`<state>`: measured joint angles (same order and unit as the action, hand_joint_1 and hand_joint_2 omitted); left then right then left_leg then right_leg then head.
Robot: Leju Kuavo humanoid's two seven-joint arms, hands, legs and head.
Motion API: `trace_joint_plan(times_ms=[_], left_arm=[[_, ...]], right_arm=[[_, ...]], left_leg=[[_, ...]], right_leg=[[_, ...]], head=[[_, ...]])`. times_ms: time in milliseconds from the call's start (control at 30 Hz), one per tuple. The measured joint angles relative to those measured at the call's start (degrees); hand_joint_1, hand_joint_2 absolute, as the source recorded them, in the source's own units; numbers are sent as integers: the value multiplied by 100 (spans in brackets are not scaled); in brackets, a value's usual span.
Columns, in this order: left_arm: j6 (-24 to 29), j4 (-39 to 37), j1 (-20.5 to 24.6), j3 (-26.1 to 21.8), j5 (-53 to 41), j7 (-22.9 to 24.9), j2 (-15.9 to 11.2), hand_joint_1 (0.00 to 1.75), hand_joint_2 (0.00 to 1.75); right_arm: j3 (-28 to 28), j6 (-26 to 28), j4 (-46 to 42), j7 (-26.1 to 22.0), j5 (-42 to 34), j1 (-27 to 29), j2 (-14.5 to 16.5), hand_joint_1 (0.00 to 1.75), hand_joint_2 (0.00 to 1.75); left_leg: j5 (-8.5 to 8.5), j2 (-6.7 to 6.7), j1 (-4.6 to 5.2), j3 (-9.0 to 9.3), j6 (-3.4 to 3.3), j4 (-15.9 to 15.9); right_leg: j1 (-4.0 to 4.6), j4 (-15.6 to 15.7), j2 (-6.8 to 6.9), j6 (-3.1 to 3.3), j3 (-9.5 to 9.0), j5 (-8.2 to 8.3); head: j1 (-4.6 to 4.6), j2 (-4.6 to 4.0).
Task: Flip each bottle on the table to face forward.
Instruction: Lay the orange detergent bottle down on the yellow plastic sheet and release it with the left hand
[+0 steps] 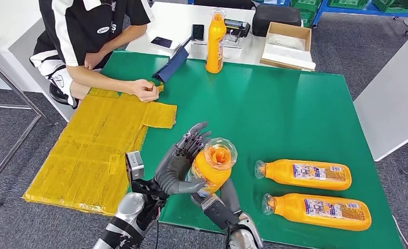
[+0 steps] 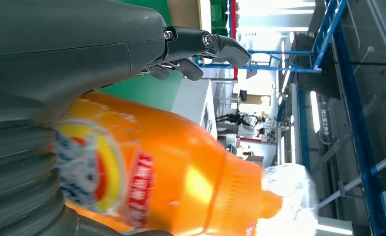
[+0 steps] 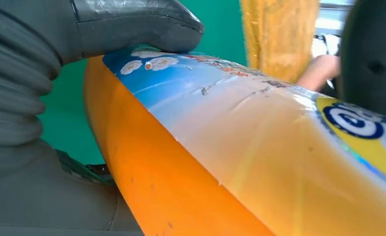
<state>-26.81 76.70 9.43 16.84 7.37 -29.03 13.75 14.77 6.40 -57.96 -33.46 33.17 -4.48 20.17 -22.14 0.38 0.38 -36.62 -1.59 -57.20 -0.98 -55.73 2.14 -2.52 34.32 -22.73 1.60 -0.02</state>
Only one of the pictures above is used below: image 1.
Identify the black stool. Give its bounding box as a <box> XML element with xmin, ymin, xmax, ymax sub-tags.
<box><xmin>48</xmin><ymin>82</ymin><xmax>79</xmax><ymax>110</ymax></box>

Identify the metal table frame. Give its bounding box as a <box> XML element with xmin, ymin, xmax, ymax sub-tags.
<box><xmin>0</xmin><ymin>36</ymin><xmax>52</xmax><ymax>209</ymax></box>

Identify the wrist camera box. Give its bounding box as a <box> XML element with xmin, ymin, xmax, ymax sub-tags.
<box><xmin>124</xmin><ymin>150</ymin><xmax>145</xmax><ymax>184</ymax></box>
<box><xmin>200</xmin><ymin>194</ymin><xmax>241</xmax><ymax>231</ymax></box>

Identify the black smartphone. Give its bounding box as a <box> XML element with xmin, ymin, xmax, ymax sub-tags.
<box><xmin>191</xmin><ymin>24</ymin><xmax>205</xmax><ymax>42</ymax></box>

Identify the black chair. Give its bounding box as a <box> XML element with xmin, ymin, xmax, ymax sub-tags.
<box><xmin>194</xmin><ymin>0</ymin><xmax>253</xmax><ymax>10</ymax></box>

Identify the person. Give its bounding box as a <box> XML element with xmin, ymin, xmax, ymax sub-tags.
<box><xmin>29</xmin><ymin>0</ymin><xmax>160</xmax><ymax>110</ymax></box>

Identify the brown cardboard box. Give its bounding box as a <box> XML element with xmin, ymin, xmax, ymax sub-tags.
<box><xmin>259</xmin><ymin>22</ymin><xmax>317</xmax><ymax>72</ymax></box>

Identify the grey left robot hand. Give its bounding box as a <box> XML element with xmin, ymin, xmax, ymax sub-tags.
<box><xmin>153</xmin><ymin>121</ymin><xmax>213</xmax><ymax>196</ymax></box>

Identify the white coiled cable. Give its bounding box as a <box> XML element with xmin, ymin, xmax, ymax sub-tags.
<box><xmin>268</xmin><ymin>34</ymin><xmax>304</xmax><ymax>51</ymax></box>

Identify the tablet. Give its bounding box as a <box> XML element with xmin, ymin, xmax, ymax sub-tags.
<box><xmin>152</xmin><ymin>35</ymin><xmax>194</xmax><ymax>84</ymax></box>

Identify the orange detergent bottle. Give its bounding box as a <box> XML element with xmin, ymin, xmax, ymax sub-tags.
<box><xmin>205</xmin><ymin>7</ymin><xmax>227</xmax><ymax>74</ymax></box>
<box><xmin>254</xmin><ymin>159</ymin><xmax>352</xmax><ymax>192</ymax></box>
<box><xmin>186</xmin><ymin>137</ymin><xmax>238</xmax><ymax>198</ymax></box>
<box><xmin>262</xmin><ymin>192</ymin><xmax>372</xmax><ymax>232</ymax></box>

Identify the person's right hand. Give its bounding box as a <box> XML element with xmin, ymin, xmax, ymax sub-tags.
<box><xmin>128</xmin><ymin>79</ymin><xmax>160</xmax><ymax>103</ymax></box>

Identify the green plastic crate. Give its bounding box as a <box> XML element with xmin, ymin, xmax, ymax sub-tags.
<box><xmin>290</xmin><ymin>0</ymin><xmax>323</xmax><ymax>11</ymax></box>
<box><xmin>328</xmin><ymin>0</ymin><xmax>370</xmax><ymax>9</ymax></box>
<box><xmin>372</xmin><ymin>0</ymin><xmax>408</xmax><ymax>13</ymax></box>
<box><xmin>298</xmin><ymin>9</ymin><xmax>317</xmax><ymax>29</ymax></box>

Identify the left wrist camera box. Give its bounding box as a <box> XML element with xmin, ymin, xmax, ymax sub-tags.
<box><xmin>124</xmin><ymin>150</ymin><xmax>145</xmax><ymax>184</ymax></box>

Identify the white desk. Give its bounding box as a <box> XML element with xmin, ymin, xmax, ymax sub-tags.
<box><xmin>125</xmin><ymin>2</ymin><xmax>317</xmax><ymax>68</ymax></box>
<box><xmin>0</xmin><ymin>0</ymin><xmax>75</xmax><ymax>123</ymax></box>

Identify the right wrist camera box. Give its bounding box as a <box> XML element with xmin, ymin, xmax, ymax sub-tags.
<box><xmin>200</xmin><ymin>194</ymin><xmax>241</xmax><ymax>231</ymax></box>

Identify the green table mat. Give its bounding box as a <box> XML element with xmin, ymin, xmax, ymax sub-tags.
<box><xmin>101</xmin><ymin>50</ymin><xmax>403</xmax><ymax>249</ymax></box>

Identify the large white table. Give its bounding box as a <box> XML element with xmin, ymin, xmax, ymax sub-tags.
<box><xmin>352</xmin><ymin>26</ymin><xmax>408</xmax><ymax>163</ymax></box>

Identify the white foam sheet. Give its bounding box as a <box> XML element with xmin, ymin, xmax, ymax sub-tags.
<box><xmin>261</xmin><ymin>44</ymin><xmax>316</xmax><ymax>71</ymax></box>

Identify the yellow taped cardboard sheet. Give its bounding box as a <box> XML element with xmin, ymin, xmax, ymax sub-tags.
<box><xmin>21</xmin><ymin>83</ymin><xmax>178</xmax><ymax>217</ymax></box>

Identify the clear acrylic stand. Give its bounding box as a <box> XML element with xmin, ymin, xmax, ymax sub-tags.
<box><xmin>190</xmin><ymin>41</ymin><xmax>243</xmax><ymax>63</ymax></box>

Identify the person's left hand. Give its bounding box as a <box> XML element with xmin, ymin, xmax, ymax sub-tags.
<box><xmin>84</xmin><ymin>51</ymin><xmax>105</xmax><ymax>71</ymax></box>

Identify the black carry case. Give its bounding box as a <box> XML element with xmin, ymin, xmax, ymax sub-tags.
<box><xmin>251</xmin><ymin>5</ymin><xmax>302</xmax><ymax>38</ymax></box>

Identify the black remote controller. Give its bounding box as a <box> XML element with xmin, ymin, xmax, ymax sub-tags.
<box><xmin>223</xmin><ymin>19</ymin><xmax>251</xmax><ymax>43</ymax></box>

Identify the dark blue smartphone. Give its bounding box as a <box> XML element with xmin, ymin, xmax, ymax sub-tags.
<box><xmin>151</xmin><ymin>36</ymin><xmax>173</xmax><ymax>49</ymax></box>

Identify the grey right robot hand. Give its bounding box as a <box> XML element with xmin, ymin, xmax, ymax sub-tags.
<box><xmin>190</xmin><ymin>178</ymin><xmax>242</xmax><ymax>215</ymax></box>

